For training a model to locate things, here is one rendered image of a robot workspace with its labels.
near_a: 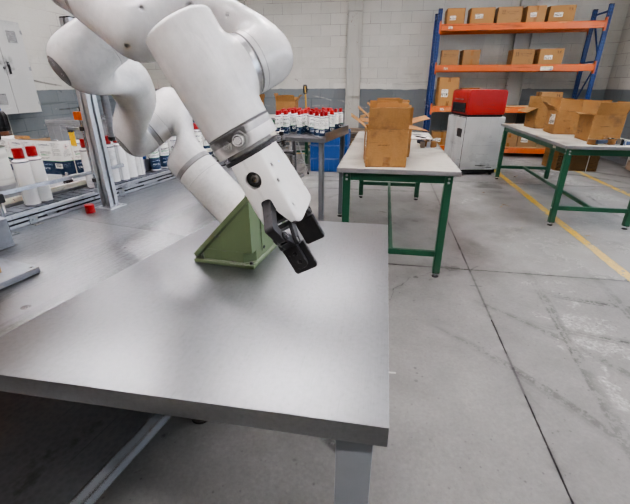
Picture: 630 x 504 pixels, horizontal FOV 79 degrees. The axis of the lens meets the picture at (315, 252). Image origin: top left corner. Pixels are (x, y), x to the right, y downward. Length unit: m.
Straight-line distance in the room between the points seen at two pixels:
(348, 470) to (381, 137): 2.19
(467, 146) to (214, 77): 6.02
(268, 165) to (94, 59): 0.50
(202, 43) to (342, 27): 8.56
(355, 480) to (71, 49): 0.90
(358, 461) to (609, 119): 4.30
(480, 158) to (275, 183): 6.12
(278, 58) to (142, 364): 0.56
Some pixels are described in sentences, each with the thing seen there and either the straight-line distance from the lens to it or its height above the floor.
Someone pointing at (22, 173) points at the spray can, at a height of 1.00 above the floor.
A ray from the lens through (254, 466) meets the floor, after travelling 1.63.
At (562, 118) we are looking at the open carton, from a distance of 5.20.
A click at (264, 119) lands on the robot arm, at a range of 0.49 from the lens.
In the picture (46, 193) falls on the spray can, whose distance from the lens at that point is 1.78.
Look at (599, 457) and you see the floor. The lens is 1.96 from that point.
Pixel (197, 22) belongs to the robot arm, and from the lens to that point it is 0.49.
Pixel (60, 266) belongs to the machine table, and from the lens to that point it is 1.27.
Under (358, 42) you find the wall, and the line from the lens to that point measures 8.91.
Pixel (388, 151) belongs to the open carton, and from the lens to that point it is 2.66.
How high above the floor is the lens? 1.29
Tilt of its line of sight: 24 degrees down
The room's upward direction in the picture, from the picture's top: straight up
